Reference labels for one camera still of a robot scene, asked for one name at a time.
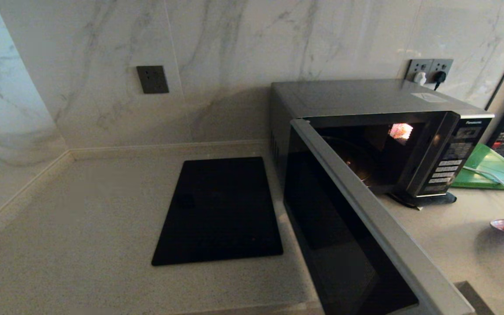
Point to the black glass microwave door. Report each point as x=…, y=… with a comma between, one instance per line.
x=339, y=236

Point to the black induction cooktop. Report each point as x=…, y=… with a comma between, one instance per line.
x=221, y=210

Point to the white power plug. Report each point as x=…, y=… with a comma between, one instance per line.
x=419, y=79

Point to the black power plug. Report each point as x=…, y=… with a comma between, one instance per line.
x=439, y=77

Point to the green cutting board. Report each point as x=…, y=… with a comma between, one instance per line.
x=497, y=162

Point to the single grey wall socket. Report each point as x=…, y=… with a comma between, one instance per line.
x=152, y=79

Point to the grey paired wall socket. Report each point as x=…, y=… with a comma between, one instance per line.
x=442, y=64
x=417, y=65

